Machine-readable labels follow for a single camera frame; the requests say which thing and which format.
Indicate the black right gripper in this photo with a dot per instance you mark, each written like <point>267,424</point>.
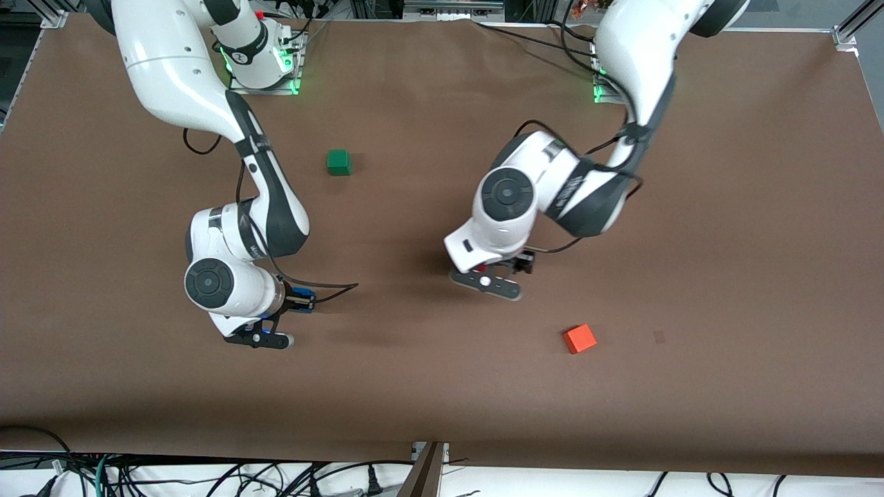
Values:
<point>295,301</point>

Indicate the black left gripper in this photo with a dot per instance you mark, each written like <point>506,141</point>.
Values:
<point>519,263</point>

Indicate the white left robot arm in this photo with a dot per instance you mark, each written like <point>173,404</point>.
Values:
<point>552,186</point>

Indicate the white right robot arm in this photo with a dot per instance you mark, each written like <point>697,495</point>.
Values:
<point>235,235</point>

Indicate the orange wooden block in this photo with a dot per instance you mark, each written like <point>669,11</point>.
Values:
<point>579,339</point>

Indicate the green wooden block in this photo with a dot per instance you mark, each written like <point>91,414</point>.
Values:
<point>338,163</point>

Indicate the brown table cover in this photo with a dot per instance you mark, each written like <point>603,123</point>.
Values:
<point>442,386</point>

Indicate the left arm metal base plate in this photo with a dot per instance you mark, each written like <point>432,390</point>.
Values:
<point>599,93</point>

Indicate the small metal bracket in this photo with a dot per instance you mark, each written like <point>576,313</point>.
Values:
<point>442,452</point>

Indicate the dark slanted post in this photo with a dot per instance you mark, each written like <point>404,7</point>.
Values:
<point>421,473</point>

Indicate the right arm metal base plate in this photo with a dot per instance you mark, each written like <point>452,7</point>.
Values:
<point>276,86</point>

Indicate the aluminium frame rail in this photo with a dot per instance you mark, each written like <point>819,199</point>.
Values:
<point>452,7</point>

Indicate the aluminium corner bracket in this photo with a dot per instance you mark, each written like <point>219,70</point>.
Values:
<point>54,19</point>
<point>844,38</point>

